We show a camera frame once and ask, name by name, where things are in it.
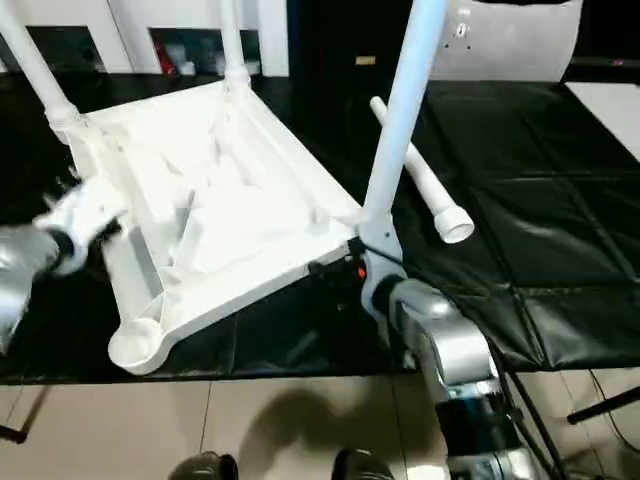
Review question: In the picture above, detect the white plastic table leg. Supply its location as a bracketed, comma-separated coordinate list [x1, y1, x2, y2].
[357, 0, 449, 231]
[217, 0, 251, 99]
[0, 0, 84, 146]
[368, 96, 475, 246]

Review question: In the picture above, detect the white plastic table top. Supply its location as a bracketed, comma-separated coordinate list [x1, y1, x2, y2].
[54, 79, 401, 376]

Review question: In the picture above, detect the dark right robot foot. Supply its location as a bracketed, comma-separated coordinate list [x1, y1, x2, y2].
[332, 448, 401, 480]

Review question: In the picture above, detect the dark robot foot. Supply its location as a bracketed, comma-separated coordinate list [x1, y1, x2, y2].
[167, 451, 240, 480]
[332, 448, 401, 480]

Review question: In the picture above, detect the white glass-door cabinet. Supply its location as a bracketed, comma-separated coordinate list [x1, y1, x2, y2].
[0, 0, 291, 79]

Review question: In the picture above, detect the dark left robot foot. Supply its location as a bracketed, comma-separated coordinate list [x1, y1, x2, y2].
[167, 451, 240, 480]

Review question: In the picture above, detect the black cabinet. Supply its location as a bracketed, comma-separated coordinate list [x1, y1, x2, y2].
[287, 0, 401, 84]

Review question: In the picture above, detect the grey cushion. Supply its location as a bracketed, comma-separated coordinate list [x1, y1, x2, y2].
[429, 0, 581, 84]

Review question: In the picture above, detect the white flat board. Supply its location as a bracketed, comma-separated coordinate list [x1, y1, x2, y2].
[564, 80, 640, 164]

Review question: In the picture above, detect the black low furniture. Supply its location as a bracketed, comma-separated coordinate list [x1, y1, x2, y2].
[569, 54, 640, 82]

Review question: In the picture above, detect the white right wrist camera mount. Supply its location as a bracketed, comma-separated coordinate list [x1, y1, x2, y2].
[357, 212, 406, 321]

